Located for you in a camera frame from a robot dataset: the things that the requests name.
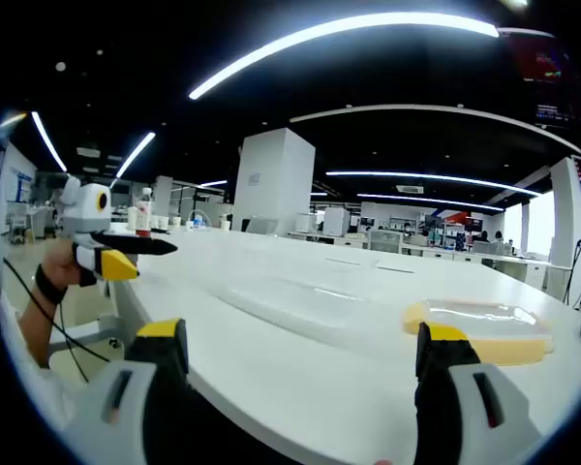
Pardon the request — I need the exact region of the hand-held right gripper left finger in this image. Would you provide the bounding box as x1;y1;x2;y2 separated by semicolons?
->
61;318;195;465

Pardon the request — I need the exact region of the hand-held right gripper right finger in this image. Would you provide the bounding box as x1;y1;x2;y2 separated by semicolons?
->
413;322;543;465

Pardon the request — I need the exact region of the clear lid with yellow latches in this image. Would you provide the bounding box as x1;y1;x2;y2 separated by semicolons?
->
400;297;556;368

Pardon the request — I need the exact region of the white box appliance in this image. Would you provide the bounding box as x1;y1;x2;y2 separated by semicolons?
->
323;208;352;238

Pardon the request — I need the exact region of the person's left hand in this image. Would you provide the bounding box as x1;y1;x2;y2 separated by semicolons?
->
43;237;99;293

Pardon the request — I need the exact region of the white bottle red label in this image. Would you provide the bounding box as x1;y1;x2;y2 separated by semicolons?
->
134;186;153;237

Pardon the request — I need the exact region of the black wrist band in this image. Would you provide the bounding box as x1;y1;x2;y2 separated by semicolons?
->
34;263;70;306

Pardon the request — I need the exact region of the ceiling light strip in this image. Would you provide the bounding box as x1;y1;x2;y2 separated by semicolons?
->
357;193;505;212
30;110;69;173
324;169;543;198
115;131;157;179

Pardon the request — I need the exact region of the person's white shirt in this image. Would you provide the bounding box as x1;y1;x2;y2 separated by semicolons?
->
0;285;86;437

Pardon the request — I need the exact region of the white pillar with small sign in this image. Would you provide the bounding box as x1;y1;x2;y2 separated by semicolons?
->
231;127;317;238

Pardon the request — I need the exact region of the translucent drawer cabinet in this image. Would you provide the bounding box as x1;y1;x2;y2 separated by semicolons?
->
367;230;404;254

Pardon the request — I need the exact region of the plain white pillar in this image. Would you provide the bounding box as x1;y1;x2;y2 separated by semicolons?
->
549;157;581;292

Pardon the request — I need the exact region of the long curved ceiling light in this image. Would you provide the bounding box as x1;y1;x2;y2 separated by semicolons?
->
188;12;500;101

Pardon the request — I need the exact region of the hanging dark monitor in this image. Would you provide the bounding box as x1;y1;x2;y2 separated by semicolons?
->
498;27;581;130

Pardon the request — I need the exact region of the white table frame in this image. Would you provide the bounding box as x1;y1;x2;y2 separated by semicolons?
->
47;278;144;360

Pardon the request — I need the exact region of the blue white wall board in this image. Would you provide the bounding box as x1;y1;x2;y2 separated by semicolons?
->
8;167;37;204

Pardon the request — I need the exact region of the thin black cable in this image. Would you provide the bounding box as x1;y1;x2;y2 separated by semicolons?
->
2;256;113;385

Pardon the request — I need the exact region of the red blue wall banner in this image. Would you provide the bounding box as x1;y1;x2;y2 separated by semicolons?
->
433;208;485;225

